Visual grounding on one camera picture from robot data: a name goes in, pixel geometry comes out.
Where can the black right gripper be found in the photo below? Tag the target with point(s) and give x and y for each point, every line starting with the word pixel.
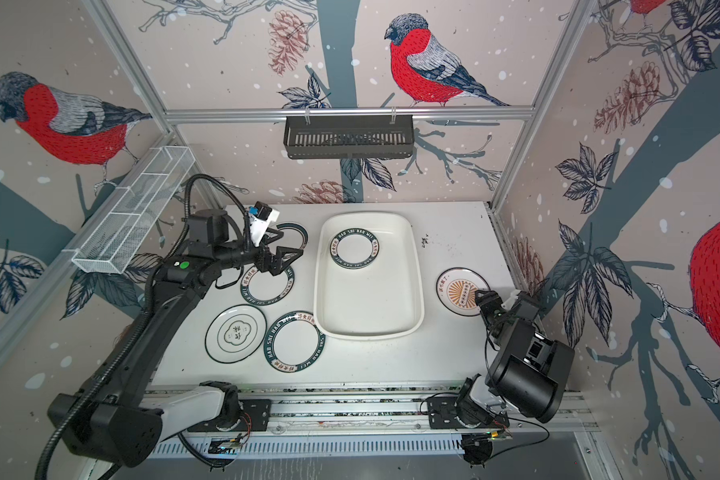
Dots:
pixel 489 304

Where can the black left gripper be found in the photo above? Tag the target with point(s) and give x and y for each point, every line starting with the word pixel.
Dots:
pixel 277 265

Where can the green rim plate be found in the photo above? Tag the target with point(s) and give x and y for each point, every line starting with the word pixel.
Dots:
pixel 263 289
pixel 354 248
pixel 293 342

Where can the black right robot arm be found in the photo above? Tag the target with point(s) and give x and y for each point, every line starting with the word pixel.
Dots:
pixel 529 370

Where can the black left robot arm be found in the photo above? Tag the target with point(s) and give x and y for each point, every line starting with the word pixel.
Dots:
pixel 105 419

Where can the white plastic bin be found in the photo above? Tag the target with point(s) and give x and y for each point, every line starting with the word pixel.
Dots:
pixel 382 301

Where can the green rim plate under gripper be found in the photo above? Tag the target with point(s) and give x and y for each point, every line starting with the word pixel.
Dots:
pixel 263 289

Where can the green rim plate front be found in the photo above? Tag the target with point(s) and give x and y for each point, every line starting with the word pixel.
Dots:
pixel 293 342

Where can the white plate flower outline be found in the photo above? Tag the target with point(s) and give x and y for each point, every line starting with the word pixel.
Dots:
pixel 235 334

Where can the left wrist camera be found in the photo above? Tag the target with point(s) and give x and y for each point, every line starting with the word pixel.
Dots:
pixel 260 217

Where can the black hanging wire basket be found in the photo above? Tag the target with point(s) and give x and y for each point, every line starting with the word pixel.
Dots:
pixel 349 137

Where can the white mesh wall shelf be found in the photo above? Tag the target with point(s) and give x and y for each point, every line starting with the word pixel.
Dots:
pixel 117 238

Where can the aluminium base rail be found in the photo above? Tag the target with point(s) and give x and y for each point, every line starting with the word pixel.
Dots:
pixel 334 423

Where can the horizontal aluminium frame bar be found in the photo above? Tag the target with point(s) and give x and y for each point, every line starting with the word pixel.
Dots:
pixel 207 116

